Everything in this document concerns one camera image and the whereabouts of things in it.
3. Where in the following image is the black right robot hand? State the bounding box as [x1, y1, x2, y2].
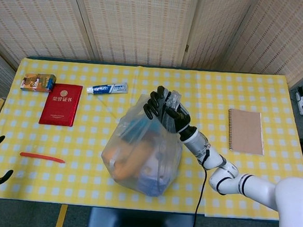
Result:
[142, 84, 196, 136]

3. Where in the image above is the transparent plastic bag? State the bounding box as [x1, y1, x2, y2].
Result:
[98, 86, 187, 199]

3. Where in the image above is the teal package inside bag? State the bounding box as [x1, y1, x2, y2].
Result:
[118, 119, 152, 145]

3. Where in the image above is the orange item inside bag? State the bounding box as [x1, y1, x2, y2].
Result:
[102, 138, 155, 183]

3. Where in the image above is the blue white box inside bag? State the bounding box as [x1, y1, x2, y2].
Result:
[135, 153, 175, 198]

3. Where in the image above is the thin red plastic strip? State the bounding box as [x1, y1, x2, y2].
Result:
[19, 151, 66, 164]

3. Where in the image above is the brown spiral notebook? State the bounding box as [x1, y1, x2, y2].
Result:
[225, 108, 268, 156]

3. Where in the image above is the red certificate book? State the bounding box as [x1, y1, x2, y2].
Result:
[38, 82, 84, 127]

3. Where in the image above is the colourful small cardboard box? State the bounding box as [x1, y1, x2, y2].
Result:
[21, 72, 58, 93]

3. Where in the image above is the white blue toothpaste tube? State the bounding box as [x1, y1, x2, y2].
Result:
[86, 79, 129, 97]

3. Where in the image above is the yellow checked tablecloth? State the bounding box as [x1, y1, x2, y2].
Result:
[0, 54, 303, 224]

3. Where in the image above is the woven beige folding screen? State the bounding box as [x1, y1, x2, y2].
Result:
[0, 0, 303, 111]

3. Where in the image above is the dark blue robot torso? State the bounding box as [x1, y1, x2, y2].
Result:
[88, 206, 199, 227]

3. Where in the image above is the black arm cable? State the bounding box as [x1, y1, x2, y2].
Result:
[190, 141, 212, 227]

